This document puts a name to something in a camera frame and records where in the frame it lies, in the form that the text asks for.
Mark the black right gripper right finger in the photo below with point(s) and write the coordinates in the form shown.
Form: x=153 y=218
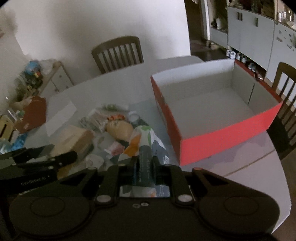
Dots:
x=166 y=174

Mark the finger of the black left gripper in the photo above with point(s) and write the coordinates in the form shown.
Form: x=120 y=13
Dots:
x=47 y=165
x=23 y=155

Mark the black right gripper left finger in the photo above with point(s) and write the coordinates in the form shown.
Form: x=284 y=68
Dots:
x=124 y=172

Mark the white green orange snack pouch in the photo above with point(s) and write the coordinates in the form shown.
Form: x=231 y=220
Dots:
x=144 y=144

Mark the cotton swab pack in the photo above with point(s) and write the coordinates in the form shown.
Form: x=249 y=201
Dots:
x=95 y=120

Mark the green white tube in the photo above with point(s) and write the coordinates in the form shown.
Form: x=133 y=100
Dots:
x=114 y=107

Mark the yellow tissue box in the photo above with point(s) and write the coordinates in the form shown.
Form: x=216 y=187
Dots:
x=6 y=128

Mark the white paper sheet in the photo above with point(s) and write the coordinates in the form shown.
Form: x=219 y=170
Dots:
x=60 y=108

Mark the red booklet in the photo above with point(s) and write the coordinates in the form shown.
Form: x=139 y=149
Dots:
x=34 y=116

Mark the small white round jar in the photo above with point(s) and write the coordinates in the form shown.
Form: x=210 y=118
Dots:
x=133 y=117

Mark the red cardboard box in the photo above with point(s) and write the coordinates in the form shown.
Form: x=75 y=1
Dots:
x=210 y=107

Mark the white drawer cabinet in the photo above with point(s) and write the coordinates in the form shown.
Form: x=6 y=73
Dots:
x=55 y=79

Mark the blue globe toy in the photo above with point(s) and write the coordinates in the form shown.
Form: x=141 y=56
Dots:
x=33 y=70

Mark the dark wooden chair right side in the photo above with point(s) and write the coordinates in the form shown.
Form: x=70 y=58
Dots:
x=282 y=129

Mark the dark wooden chair at wall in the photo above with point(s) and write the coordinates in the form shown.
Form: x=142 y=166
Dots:
x=118 y=53

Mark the grey wall cabinet unit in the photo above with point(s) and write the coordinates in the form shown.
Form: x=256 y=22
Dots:
x=263 y=31

